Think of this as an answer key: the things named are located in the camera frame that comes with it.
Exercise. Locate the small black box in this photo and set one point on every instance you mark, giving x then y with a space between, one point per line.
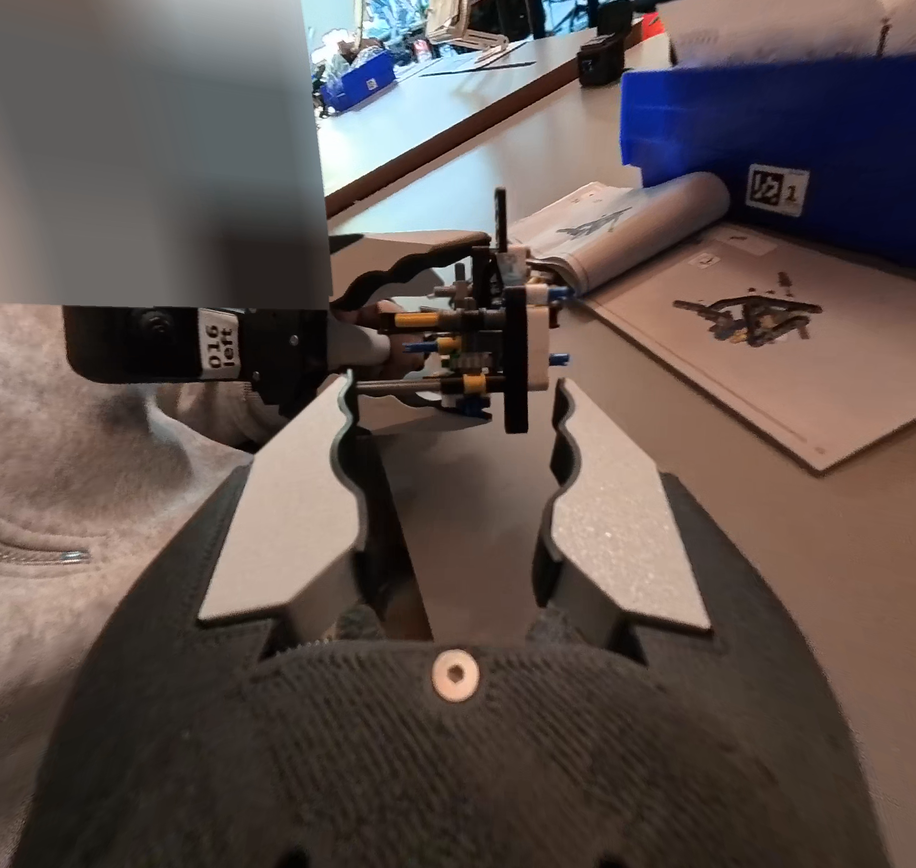
615 17

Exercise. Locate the white cardboard box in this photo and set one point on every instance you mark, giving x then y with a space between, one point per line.
773 17

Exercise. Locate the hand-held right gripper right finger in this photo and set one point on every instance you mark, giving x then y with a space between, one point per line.
615 524

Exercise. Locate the open lego instruction booklet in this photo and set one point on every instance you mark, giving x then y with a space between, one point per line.
751 374

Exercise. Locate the multicoloured lego assembly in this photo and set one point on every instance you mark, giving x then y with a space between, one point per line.
515 338

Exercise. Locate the large blue plastic bin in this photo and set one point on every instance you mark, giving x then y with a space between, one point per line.
751 124

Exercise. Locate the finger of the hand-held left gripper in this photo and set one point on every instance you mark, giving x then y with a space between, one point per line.
422 247
401 414

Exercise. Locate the person's grey hoodie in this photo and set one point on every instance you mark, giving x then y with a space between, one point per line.
71 496

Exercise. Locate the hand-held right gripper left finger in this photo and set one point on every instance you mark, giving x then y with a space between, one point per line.
286 510

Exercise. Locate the small blue plastic bin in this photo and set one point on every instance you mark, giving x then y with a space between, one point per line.
368 77

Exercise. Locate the black action camera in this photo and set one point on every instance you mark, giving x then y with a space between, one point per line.
600 61

